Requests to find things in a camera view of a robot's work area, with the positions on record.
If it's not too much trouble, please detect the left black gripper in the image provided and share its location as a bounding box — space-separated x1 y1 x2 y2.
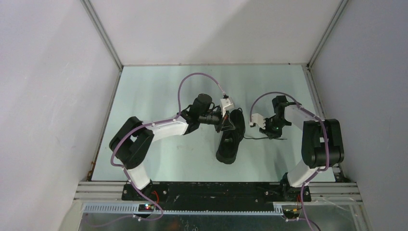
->
199 107 235 133

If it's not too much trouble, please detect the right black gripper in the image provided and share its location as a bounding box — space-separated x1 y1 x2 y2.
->
259 116 289 140

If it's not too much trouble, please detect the black sneaker shoe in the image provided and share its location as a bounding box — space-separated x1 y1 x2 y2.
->
216 108 245 165

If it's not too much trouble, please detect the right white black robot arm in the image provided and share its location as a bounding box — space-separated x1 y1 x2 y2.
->
250 95 344 201

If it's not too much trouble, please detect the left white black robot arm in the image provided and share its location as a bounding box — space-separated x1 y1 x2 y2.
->
109 93 236 201

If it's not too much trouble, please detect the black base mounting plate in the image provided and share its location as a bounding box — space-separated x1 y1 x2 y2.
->
122 181 311 212

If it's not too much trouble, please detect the right circuit board with leds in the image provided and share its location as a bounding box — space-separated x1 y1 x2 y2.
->
283 209 301 220

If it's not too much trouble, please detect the circuit board with leds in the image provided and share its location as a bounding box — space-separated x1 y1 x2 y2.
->
283 209 301 220
138 204 155 212

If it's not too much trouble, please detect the left circuit board with leds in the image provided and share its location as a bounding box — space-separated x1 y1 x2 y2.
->
138 204 155 212

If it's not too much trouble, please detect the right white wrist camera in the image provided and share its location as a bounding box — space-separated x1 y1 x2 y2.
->
249 113 266 129

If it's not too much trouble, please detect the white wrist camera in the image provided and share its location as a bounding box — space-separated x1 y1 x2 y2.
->
220 96 235 117
249 113 266 129

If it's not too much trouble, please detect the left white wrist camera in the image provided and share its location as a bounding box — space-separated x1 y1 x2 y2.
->
220 96 235 117

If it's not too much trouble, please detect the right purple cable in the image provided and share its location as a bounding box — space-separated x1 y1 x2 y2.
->
249 92 330 231

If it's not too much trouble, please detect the purple cable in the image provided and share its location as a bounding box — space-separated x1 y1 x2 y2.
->
249 92 330 231
82 73 229 228

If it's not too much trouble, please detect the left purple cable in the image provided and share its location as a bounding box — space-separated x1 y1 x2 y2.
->
82 73 229 228

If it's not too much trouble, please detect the aluminium front rail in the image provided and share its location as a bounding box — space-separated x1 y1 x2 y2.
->
74 181 363 205

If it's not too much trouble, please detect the slotted grey cable duct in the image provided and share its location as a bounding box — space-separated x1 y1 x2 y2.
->
83 203 283 216

